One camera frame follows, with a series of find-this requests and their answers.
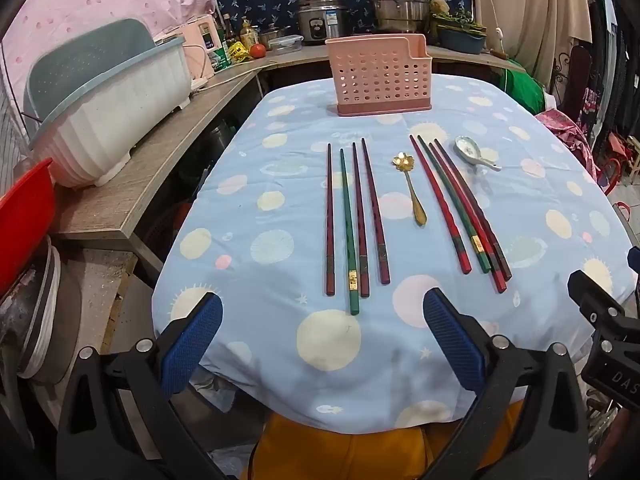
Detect beige curtain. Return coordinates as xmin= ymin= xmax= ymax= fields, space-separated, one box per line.
xmin=470 ymin=0 xmax=593 ymax=81

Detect pink perforated utensil holder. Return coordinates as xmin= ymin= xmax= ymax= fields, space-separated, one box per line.
xmin=325 ymin=34 xmax=432 ymax=117

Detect pink floral cloth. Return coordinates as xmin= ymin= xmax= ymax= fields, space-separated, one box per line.
xmin=535 ymin=109 xmax=601 ymax=181

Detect blue dotted tablecloth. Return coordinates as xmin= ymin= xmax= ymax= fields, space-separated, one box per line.
xmin=151 ymin=74 xmax=638 ymax=433

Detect gold flower spoon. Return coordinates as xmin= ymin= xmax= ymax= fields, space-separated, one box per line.
xmin=390 ymin=152 xmax=429 ymax=226

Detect steel steamer pot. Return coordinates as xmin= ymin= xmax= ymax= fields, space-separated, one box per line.
xmin=367 ymin=0 xmax=432 ymax=35

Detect red plastic basin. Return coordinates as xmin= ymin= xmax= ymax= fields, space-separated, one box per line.
xmin=0 ymin=157 xmax=55 ymax=293

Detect green plastic bag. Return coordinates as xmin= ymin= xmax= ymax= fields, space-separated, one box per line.
xmin=502 ymin=57 xmax=546 ymax=113

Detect dark wooden chair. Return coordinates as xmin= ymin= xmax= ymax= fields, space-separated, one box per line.
xmin=552 ymin=45 xmax=593 ymax=106

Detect yellow trousers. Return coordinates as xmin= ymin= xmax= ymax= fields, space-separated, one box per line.
xmin=240 ymin=400 xmax=526 ymax=480

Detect grey round basin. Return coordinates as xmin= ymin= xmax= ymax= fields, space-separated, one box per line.
xmin=0 ymin=235 xmax=83 ymax=386

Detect steel rice cooker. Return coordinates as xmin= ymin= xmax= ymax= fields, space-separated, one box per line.
xmin=298 ymin=0 xmax=351 ymax=47

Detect pink kitchen appliance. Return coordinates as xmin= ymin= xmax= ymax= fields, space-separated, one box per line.
xmin=152 ymin=16 xmax=217 ymax=81

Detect white dish drainer box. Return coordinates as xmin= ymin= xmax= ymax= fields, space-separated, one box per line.
xmin=22 ymin=19 xmax=195 ymax=190

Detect white power cable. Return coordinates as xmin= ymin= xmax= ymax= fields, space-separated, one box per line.
xmin=192 ymin=67 xmax=261 ymax=93

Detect dark red chopstick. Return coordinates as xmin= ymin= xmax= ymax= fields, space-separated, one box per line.
xmin=351 ymin=142 xmax=370 ymax=298
xmin=325 ymin=143 xmax=336 ymax=296
xmin=433 ymin=138 xmax=513 ymax=282
xmin=360 ymin=138 xmax=391 ymax=285

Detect green chopstick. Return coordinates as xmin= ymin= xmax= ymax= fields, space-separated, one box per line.
xmin=417 ymin=135 xmax=493 ymax=274
xmin=339 ymin=148 xmax=360 ymax=316

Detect white ceramic spoon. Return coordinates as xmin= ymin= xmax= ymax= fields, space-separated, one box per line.
xmin=454 ymin=135 xmax=502 ymax=172

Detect blue plastic basin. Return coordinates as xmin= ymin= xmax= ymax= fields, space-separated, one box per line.
xmin=437 ymin=27 xmax=487 ymax=55

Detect potted plant in blue bowl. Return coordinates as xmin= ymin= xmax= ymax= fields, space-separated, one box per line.
xmin=432 ymin=10 xmax=486 ymax=36

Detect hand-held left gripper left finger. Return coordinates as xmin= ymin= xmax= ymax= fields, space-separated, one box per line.
xmin=56 ymin=291 xmax=241 ymax=480

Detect small steel lidded pot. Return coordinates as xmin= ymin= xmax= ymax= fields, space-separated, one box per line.
xmin=257 ymin=24 xmax=291 ymax=43

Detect wooden counter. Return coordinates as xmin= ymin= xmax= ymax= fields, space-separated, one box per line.
xmin=50 ymin=45 xmax=526 ymax=261

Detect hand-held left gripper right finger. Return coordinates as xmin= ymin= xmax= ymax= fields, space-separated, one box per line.
xmin=422 ymin=287 xmax=586 ymax=480

